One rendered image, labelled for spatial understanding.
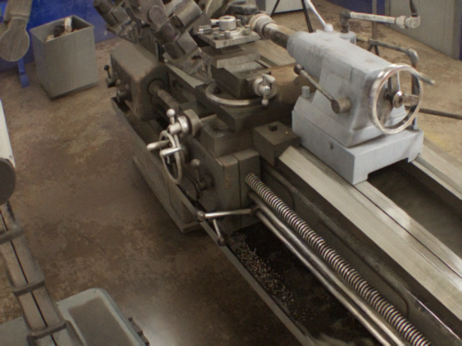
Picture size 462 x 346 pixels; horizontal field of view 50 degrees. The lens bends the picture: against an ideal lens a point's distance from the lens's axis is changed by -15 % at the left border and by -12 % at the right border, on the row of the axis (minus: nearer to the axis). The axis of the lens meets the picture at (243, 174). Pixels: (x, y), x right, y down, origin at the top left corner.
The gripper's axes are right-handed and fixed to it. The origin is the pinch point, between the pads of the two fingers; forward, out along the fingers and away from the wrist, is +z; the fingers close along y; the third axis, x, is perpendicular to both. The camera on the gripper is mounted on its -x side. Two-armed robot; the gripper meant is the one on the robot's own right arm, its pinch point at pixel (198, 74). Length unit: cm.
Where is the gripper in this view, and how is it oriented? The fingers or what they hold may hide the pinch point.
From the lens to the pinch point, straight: 142.0
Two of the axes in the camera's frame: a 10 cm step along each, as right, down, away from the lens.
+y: -5.7, -4.3, 7.0
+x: -6.9, 7.1, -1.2
